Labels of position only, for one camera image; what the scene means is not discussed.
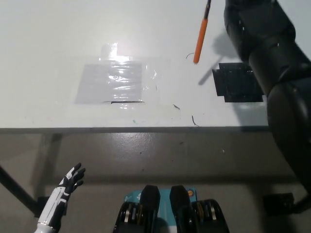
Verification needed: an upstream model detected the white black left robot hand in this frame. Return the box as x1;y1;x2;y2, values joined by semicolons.
37;163;86;231

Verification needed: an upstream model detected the orange microfiber telescopic duster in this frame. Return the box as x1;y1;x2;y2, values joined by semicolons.
193;0;213;65

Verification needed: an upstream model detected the black table leg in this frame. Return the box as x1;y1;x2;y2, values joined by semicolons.
293;195;311;215
0;164;39;216

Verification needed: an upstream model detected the clear plastic tape film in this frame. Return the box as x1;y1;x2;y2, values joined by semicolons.
64;42;185;119

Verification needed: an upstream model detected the black tape patch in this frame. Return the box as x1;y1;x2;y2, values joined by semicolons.
211;62;265;103

